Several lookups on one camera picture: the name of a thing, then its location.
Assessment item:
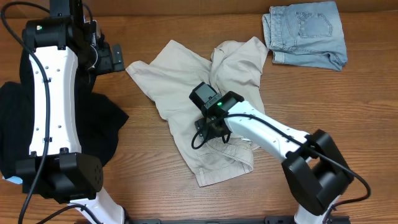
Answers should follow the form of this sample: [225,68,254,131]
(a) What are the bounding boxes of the beige khaki shorts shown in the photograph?
[126,37,268,187]

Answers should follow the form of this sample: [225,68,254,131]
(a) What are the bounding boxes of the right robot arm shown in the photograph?
[189,82,353,223]

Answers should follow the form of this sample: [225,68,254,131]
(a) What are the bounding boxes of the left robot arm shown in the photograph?
[16,0,128,223]

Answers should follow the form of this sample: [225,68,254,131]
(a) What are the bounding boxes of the black garment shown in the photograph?
[1,51,129,179]

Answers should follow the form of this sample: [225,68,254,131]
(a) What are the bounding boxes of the folded light denim shorts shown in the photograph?
[262,1,348,71]

